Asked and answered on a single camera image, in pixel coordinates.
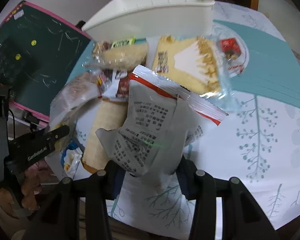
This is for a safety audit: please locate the blue small candy packet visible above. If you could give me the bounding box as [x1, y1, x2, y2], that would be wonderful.
[61, 140, 83, 179]

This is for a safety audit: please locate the long beige wafer package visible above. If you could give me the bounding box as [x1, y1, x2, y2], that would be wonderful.
[82, 99, 128, 173]

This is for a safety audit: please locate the red brown snack packet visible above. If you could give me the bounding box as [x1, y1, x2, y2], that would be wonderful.
[97, 69, 131, 102]

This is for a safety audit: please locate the grey white printed snack bag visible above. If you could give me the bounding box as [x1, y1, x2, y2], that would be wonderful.
[96, 65, 227, 179]

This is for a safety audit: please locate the small red candy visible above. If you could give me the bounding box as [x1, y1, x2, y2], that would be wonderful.
[92, 41, 112, 57]

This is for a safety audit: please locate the green small snack packet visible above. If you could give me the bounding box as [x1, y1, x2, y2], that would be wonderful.
[111, 37, 135, 49]

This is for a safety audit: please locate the yellow cake bread package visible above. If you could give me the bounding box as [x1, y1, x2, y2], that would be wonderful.
[152, 36, 222, 96]

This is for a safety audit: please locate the red round pastry package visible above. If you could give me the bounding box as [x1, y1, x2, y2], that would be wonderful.
[212, 22, 250, 77]

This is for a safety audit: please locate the white plastic storage bin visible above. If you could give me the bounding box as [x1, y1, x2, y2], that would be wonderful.
[82, 0, 215, 41]

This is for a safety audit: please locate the clear bag of crackers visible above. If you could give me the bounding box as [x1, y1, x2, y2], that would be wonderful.
[49, 69, 101, 151]

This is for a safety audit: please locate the person's left hand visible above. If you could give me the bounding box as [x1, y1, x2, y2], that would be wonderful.
[0, 160, 53, 218]

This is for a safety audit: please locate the patterned teal white tablecloth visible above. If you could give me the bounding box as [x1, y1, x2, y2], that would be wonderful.
[107, 2, 300, 239]

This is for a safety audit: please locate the green chalkboard pink frame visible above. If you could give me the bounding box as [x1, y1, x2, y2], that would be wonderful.
[0, 1, 91, 122]

